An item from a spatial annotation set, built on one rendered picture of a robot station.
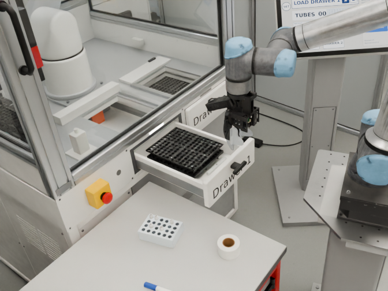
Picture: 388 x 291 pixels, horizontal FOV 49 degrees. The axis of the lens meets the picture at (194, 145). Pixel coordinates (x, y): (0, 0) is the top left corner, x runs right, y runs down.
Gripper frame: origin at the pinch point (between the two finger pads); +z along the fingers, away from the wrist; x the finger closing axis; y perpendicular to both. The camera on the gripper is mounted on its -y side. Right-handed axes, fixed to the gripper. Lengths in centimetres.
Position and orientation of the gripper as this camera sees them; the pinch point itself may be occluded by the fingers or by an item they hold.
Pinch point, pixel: (234, 142)
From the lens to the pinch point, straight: 139.7
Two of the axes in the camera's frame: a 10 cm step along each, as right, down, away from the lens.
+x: 6.1, -5.1, 6.1
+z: 0.7, 8.0, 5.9
